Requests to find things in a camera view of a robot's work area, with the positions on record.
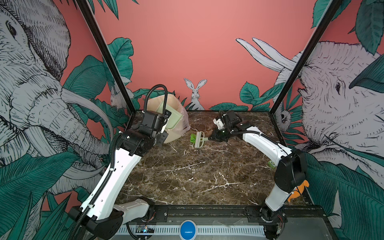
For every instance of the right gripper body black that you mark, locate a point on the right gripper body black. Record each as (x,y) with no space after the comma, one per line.
(222,135)

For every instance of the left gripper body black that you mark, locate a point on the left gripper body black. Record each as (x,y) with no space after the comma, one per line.
(161,138)

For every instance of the light green dustpan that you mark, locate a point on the light green dustpan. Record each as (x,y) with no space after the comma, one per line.
(174,113)

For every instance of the cream trash bin with bag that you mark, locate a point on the cream trash bin with bag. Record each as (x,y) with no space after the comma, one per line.
(178,123)

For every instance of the light green hand brush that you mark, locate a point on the light green hand brush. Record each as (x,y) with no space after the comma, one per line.
(200,140)

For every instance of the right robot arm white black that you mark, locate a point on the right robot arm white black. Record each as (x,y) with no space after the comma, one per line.
(290,177)

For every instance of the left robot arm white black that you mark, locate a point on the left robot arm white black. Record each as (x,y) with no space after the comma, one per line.
(98,213)

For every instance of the green paper scrap near bin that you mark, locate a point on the green paper scrap near bin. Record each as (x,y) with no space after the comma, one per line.
(193,138)

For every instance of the orange plush toy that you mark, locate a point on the orange plush toy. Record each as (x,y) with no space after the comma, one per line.
(298,191)

